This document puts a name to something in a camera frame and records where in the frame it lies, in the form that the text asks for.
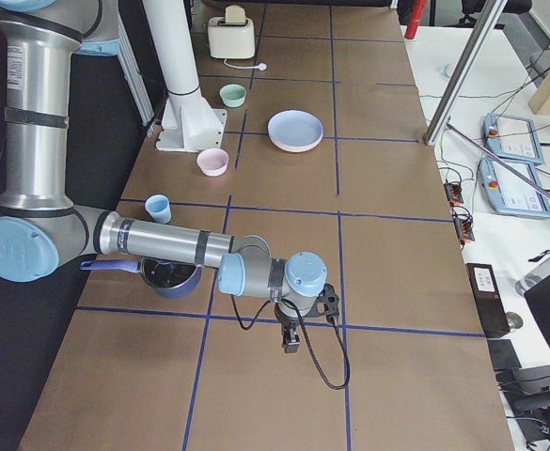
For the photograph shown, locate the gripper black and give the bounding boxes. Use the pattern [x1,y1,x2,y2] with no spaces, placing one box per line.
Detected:
[278,315,300,353]

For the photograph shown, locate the pink plate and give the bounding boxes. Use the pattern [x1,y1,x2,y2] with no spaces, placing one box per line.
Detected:
[269,135,322,153]

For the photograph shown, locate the blue plate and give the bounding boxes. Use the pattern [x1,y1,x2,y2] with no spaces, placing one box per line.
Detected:
[267,110,323,145]

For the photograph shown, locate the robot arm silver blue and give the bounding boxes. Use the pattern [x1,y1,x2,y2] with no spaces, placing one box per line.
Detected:
[0,1,329,352]

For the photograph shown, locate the dark blue saucepan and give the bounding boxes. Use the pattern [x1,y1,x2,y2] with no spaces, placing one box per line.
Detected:
[79,257,202,299]

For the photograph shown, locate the light blue cup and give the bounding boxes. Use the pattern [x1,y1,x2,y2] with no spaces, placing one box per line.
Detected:
[145,194,172,225]

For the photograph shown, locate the pink bowl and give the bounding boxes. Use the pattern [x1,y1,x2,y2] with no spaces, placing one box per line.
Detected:
[196,148,229,177]

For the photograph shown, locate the black box with label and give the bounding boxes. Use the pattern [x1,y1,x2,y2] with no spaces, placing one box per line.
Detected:
[465,263,510,338]

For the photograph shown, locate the orange connector board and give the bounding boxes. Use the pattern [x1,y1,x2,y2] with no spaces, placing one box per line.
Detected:
[444,181,464,206]

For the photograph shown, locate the green bowl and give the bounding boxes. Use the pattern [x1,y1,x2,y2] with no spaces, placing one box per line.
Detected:
[219,84,246,108]

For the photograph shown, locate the teach pendant tablet near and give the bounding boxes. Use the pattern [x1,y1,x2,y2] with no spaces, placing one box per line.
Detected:
[479,157,550,219]

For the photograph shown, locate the teach pendant tablet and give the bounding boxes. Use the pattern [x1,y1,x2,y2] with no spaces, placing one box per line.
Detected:
[482,113,544,165]
[479,157,550,219]

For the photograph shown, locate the teach pendant tablet far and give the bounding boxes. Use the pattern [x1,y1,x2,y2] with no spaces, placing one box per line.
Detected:
[482,113,544,165]

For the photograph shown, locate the grabber stick green tip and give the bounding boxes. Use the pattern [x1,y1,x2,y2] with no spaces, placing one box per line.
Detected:
[445,122,550,231]

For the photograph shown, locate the red cylinder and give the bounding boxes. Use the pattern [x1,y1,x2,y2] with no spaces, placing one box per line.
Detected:
[404,0,428,40]

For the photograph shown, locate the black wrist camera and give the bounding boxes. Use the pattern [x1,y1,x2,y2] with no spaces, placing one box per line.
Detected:
[311,283,339,319]

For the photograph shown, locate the black camera cable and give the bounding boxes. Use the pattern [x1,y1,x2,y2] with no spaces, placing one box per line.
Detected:
[229,293,351,390]

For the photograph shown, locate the white power plug with cable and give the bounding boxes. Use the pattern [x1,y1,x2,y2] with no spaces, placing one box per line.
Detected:
[223,59,268,71]

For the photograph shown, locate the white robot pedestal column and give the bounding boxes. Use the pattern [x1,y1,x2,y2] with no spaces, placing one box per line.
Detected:
[143,0,200,98]

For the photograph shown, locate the aluminium frame post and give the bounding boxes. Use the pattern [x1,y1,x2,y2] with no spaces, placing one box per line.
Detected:
[423,0,508,147]

